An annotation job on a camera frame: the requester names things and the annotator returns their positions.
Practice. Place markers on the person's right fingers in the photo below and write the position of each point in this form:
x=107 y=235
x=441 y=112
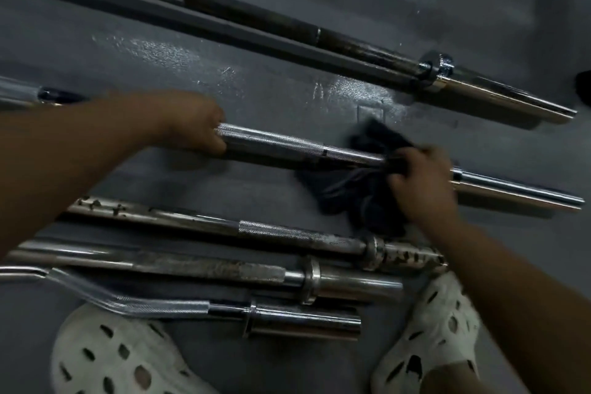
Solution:
x=418 y=159

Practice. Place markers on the rust-spotted chrome barbell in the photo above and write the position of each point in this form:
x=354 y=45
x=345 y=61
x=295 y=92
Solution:
x=286 y=230

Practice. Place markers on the person's right hand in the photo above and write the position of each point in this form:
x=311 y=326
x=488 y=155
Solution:
x=427 y=188

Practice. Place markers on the chrome curl bar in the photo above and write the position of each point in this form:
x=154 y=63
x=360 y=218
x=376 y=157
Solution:
x=300 y=320

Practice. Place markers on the person's left white perforated clog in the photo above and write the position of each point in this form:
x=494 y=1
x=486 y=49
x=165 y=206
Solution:
x=115 y=352

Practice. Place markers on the person's right forearm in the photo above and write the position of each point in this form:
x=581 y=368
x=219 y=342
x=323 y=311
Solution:
x=517 y=301

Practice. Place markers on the black object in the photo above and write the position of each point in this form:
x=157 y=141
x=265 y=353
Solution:
x=585 y=89

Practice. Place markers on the person's white perforated clog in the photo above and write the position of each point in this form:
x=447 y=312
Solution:
x=434 y=329
x=115 y=352

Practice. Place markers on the person's left fingers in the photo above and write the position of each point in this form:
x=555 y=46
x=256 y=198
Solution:
x=216 y=115

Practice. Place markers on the long barbell with dark shaft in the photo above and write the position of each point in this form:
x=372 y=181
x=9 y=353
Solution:
x=258 y=15

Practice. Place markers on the person's left forearm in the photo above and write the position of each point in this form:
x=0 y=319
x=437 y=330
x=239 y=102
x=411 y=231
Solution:
x=69 y=153

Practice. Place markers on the worn chrome barbell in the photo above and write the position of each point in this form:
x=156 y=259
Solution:
x=351 y=285

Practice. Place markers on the person's right white perforated clog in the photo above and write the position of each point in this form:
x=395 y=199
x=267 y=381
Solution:
x=434 y=329

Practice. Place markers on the person's left hand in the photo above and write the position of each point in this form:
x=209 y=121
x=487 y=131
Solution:
x=184 y=119

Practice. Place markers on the dark cleaning cloth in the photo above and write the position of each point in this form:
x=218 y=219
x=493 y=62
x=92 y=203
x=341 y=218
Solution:
x=360 y=197

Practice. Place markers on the chrome barbell with knurled grip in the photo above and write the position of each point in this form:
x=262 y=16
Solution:
x=277 y=142

